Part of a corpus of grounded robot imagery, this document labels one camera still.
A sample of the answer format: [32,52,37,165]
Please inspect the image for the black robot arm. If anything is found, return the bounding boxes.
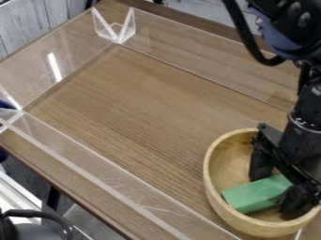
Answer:
[249,0,321,218]

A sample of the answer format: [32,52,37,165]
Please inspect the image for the clear acrylic corner bracket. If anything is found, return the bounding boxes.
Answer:
[90,7,136,44]

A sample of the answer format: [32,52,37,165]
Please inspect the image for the clear acrylic wall panels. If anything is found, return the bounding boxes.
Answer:
[0,4,298,240]

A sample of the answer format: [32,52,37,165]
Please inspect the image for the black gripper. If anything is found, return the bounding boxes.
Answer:
[249,83,321,219]

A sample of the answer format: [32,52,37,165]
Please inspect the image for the black cable bottom left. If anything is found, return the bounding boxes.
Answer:
[0,208,76,240]

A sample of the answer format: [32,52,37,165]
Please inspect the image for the green rectangular block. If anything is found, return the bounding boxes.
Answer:
[221,174,291,214]

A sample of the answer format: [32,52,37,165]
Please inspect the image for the brown wooden bowl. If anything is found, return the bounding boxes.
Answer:
[203,128,321,238]

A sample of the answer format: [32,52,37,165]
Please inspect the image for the black table leg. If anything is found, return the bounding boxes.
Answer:
[47,187,61,211]

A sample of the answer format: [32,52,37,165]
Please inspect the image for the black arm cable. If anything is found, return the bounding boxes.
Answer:
[221,0,290,68]

